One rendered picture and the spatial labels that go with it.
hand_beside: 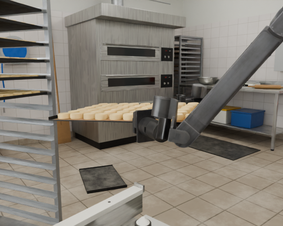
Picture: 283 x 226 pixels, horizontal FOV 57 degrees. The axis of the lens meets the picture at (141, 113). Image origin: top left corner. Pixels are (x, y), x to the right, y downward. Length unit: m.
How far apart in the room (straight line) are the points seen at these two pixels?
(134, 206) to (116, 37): 3.40
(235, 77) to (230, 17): 4.84
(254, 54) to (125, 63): 3.33
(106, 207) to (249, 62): 0.48
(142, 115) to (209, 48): 4.98
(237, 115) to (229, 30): 1.76
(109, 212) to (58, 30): 4.18
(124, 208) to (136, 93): 3.55
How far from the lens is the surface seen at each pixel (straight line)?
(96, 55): 3.72
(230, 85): 0.71
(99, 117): 0.97
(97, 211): 0.57
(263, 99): 5.09
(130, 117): 0.92
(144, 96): 4.21
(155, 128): 0.71
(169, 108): 0.72
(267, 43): 0.73
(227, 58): 5.47
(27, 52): 4.30
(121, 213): 0.62
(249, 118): 4.51
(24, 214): 2.01
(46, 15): 1.61
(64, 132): 4.40
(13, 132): 1.85
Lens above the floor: 1.18
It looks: 10 degrees down
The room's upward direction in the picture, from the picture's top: straight up
